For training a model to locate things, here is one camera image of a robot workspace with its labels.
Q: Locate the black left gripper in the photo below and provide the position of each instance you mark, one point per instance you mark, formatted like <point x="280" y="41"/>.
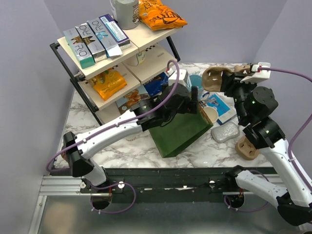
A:
<point x="190" y="105"/>

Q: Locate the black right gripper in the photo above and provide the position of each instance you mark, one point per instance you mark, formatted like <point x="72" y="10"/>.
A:
<point x="228" y="79"/>

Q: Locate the single brown cup carrier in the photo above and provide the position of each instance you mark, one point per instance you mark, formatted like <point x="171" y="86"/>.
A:
<point x="212" y="77"/>

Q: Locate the green paper bag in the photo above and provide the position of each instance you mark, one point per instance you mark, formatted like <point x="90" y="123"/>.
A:
<point x="179" y="134"/>

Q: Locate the brown cardboard cup carrier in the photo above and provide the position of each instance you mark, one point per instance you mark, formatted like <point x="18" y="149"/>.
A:
<point x="246" y="149"/>

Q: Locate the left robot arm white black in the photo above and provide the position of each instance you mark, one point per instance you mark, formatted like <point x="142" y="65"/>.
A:
<point x="145" y="115"/>

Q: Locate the blue razor box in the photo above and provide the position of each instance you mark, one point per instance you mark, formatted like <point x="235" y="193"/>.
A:
<point x="225" y="111"/>

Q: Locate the stack of white paper cups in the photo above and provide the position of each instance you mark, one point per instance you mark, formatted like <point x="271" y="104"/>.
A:
<point x="210" y="114"/>

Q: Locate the light blue cup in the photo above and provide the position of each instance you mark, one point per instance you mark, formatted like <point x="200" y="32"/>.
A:
<point x="195" y="80"/>

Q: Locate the silver glitter pouch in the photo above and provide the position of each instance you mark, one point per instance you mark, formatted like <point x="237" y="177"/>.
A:
<point x="225" y="132"/>

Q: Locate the blue snack bag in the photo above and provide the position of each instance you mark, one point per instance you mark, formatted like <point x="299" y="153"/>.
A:
<point x="154" y="86"/>

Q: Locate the brown snack bag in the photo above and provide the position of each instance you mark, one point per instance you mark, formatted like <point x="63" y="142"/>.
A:
<point x="131" y="98"/>

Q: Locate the yellow snack bag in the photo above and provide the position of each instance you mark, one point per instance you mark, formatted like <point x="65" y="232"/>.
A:
<point x="107" y="83"/>

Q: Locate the orange chips bag top shelf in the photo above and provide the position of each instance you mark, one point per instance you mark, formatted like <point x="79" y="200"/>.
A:
<point x="158" y="16"/>

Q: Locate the blue RO box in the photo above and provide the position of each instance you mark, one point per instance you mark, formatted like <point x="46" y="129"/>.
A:
<point x="106" y="39"/>

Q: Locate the purple white box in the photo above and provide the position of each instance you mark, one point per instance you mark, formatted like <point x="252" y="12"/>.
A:
<point x="118" y="34"/>

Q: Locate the brown RO box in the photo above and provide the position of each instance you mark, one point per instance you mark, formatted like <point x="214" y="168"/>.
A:
<point x="93" y="44"/>

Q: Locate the grey canister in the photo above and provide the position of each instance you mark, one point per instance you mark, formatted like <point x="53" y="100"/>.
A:
<point x="126" y="13"/>

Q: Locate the teal RO box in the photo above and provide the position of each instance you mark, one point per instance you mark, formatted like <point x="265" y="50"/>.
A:
<point x="79" y="48"/>

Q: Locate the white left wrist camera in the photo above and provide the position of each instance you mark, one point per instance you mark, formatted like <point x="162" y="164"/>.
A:
<point x="183" y="76"/>

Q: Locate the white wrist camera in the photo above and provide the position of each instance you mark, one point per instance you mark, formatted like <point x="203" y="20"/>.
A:
<point x="183" y="76"/>
<point x="255" y="75"/>

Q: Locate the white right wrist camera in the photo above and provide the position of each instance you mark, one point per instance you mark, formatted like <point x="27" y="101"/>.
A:
<point x="255" y="75"/>

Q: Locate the black frame beige shelf rack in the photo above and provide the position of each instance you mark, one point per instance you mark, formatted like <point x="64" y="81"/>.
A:
<point x="159" y="49"/>

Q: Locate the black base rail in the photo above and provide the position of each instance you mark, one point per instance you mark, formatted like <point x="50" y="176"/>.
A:
<point x="151" y="185"/>

